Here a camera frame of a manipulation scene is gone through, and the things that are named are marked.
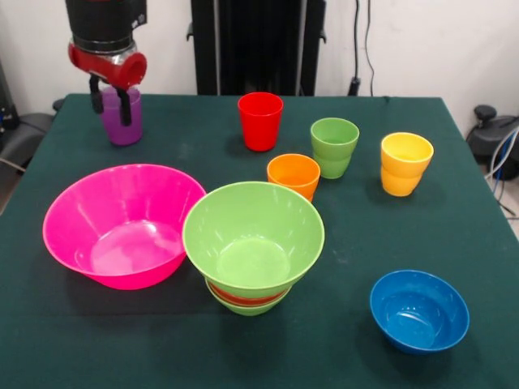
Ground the red bowl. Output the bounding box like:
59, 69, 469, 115
208, 280, 291, 306

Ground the thin black cable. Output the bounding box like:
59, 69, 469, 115
364, 0, 390, 100

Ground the yellow cup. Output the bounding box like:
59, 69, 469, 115
380, 131, 435, 198

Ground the black wheeled base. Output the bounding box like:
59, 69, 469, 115
0, 112, 55, 169
465, 104, 519, 165

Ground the green cup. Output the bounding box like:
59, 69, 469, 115
310, 117, 361, 180

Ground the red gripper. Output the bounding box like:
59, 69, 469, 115
67, 42, 148, 127

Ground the blue cable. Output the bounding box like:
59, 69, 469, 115
488, 129, 519, 183

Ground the large pink bowl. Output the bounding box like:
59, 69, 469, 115
42, 163, 208, 291

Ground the dark green tablecloth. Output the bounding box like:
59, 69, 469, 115
0, 93, 519, 389

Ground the small green bowl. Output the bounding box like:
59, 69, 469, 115
205, 278, 290, 318

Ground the purple cup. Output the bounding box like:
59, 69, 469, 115
99, 85, 144, 147

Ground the red cup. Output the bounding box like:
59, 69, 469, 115
237, 92, 284, 153

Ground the large green bowl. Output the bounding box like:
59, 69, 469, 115
182, 181, 326, 291

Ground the black cable with plug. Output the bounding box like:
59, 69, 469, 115
348, 0, 362, 97

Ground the orange cup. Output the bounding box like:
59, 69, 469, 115
266, 153, 322, 203

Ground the blue bowl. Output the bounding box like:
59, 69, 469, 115
369, 270, 470, 357

